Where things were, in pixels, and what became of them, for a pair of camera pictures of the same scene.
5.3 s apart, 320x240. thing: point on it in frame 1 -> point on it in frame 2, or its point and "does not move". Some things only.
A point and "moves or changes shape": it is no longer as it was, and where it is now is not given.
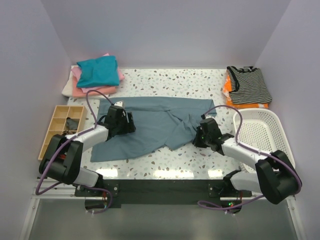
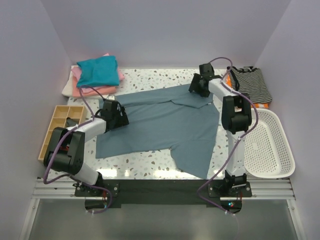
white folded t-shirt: (67, 89) does not move
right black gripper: (199, 140) -> (196, 85)
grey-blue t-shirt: (162, 123) moves or changes shape
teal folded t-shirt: (100, 72) does not move
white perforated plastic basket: (263, 129) does not move
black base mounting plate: (222, 194) does not move
